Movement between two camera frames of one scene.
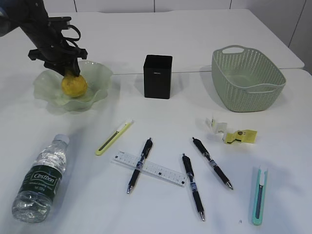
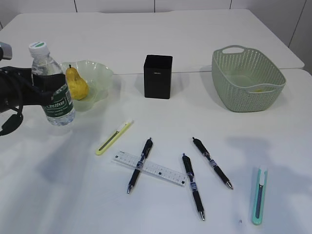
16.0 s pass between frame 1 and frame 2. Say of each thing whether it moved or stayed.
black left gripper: moved
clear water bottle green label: moved
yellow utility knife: stayed
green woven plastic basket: stayed
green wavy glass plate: stayed
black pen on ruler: stayed
